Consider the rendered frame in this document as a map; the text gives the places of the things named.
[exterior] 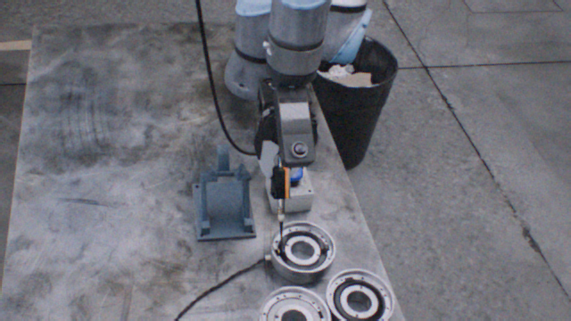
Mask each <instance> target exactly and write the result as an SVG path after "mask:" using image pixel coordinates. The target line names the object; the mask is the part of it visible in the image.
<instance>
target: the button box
mask: <svg viewBox="0 0 571 321"><path fill-rule="evenodd" d="M302 169H303V172H304V173H303V178H302V179H300V180H299V181H296V182H290V183H291V196H292V199H289V198H285V213H289V212H298V211H309V210H311V205H312V200H313V195H315V194H314V193H313V191H312V187H311V184H310V180H309V177H308V173H307V170H306V168H302ZM266 189H267V194H268V197H269V204H270V208H271V211H272V214H277V200H275V199H274V198H272V197H271V195H270V194H269V193H270V179H267V178H266Z"/></svg>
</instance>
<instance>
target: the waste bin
mask: <svg viewBox="0 0 571 321"><path fill-rule="evenodd" d="M337 64H339V67H340V68H345V67H346V65H347V64H342V63H337V62H329V61H324V60H321V62H320V65H319V68H318V71H320V72H323V73H328V72H329V70H331V69H332V68H333V67H334V65H337ZM349 64H350V65H352V68H353V69H354V71H353V72H352V74H357V73H368V74H371V79H370V81H371V83H372V86H350V85H345V84H340V83H337V82H334V81H332V79H330V78H326V77H324V76H322V75H321V74H319V73H318V72H317V76H316V77H315V78H314V79H313V80H312V81H311V82H310V84H311V86H312V89H313V92H315V95H316V97H317V99H318V102H319V106H320V109H321V111H322V113H323V116H324V118H325V121H326V123H327V127H328V128H329V130H330V132H331V136H332V137H333V140H334V142H335V146H336V150H337V151H338V154H339V156H340V159H341V161H343V165H344V168H345V170H347V169H352V168H354V167H357V166H358V165H360V164H361V162H362V160H363V159H364V157H365V154H366V151H367V148H368V144H370V141H371V139H372V136H373V133H374V131H375V128H376V125H377V121H378V118H379V115H380V113H381V110H382V107H383V106H385V104H386V102H387V99H388V97H389V94H390V92H391V89H392V85H393V80H394V79H395V76H396V74H398V71H399V63H398V60H396V58H395V57H394V55H393V54H392V52H391V51H390V50H389V49H388V48H387V47H386V46H385V45H382V44H381V43H380V42H378V41H377V40H376V39H375V38H373V37H369V36H366V35H364V36H363V38H362V41H361V44H360V48H359V51H358V53H357V56H355V58H354V60H353V61H352V62H351V63H349ZM352 74H351V75H352Z"/></svg>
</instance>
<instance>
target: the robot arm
mask: <svg viewBox="0 0 571 321"><path fill-rule="evenodd" d="M367 1H368V0H237V5H236V36H235V49H234V51H233V53H232V55H230V57H229V60H228V63H227V65H226V68H225V77H224V81H225V85H226V87H227V88H228V90H229V91H230V92H233V93H234V95H236V96H238V97H240V98H242V99H245V100H248V101H253V102H256V106H257V112H258V113H259V114H260V118H261V120H258V122H257V127H255V129H254V130H253V133H252V140H253V145H254V150H255V152H256V156H257V159H258V161H259V162H260V165H261V170H262V172H263V173H264V175H265V177H266V178H267V179H271V178H272V177H273V176H274V172H272V168H274V167H275V156H276V155H277V154H278V151H279V154H280V163H281V165H282V167H283V168H286V169H290V172H291V173H290V177H292V176H293V174H294V173H295V172H296V171H297V170H298V169H299V168H308V167H309V166H310V165H311V164H312V163H313V161H315V160H316V158H317V156H316V150H315V146H316V144H317V141H318V138H319V134H318V121H317V120H316V119H312V118H313V117H316V114H315V111H313V110H312V109H311V108H310V105H311V104H312V100H311V98H310V92H309V89H308V87H307V84H309V83H310V82H311V81H312V80H313V79H314V78H315V77H316V76H317V72H318V68H319V65H320V62H321V60H324V61H329V62H337V63H342V64H349V63H351V62H352V61H353V60H354V58H355V56H357V53H358V51H359V48H360V44H361V41H362V38H363V36H364V33H365V31H366V28H367V25H368V21H370V19H371V16H372V10H370V9H369V8H366V5H367Z"/></svg>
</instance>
